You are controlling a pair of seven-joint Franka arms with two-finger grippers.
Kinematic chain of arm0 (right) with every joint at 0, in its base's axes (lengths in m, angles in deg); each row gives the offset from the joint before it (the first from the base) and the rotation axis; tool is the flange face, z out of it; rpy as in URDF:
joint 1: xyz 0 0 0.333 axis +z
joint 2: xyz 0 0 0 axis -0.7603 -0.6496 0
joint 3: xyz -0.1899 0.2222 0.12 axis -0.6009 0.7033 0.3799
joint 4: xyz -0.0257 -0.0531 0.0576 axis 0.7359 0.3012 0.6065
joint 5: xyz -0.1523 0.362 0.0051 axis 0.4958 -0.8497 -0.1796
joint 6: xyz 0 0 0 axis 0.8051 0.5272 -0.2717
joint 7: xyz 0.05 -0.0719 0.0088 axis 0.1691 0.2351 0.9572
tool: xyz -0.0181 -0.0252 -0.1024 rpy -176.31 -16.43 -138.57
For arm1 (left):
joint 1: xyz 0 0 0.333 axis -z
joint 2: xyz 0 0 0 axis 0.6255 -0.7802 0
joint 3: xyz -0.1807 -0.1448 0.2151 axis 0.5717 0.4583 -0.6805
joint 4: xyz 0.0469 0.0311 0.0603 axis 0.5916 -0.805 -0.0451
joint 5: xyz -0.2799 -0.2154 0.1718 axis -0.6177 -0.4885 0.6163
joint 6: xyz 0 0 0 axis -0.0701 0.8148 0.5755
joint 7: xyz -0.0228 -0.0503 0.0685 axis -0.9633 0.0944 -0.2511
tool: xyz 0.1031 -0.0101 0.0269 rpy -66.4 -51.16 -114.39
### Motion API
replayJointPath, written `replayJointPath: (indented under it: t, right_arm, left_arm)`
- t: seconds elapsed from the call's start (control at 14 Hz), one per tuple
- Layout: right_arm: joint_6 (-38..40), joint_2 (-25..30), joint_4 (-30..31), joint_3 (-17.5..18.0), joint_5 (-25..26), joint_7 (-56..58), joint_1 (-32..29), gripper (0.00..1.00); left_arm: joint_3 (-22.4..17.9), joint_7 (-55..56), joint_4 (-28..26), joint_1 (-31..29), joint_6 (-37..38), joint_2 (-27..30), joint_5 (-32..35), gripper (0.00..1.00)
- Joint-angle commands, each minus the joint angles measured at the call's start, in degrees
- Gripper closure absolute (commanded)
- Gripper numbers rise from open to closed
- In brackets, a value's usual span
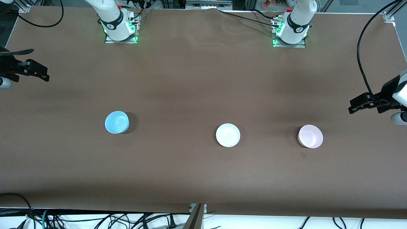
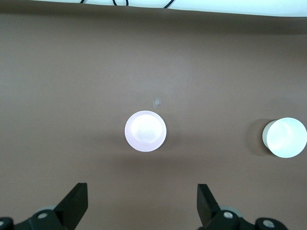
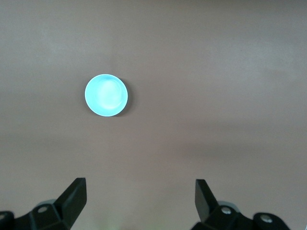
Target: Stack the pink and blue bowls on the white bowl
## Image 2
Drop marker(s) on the brown table cover sheet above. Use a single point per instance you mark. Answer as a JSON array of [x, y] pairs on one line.
[[72, 95]]

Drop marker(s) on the small tape piece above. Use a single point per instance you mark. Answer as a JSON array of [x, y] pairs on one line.
[[157, 102]]

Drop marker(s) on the white bowl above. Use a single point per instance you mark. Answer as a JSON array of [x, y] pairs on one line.
[[285, 137]]

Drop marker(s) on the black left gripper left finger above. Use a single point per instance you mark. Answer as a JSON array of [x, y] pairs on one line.
[[72, 206]]

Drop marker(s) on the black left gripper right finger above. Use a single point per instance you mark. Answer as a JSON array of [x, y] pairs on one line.
[[208, 208]]

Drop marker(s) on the pink bowl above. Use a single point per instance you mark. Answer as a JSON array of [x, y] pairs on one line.
[[145, 131]]

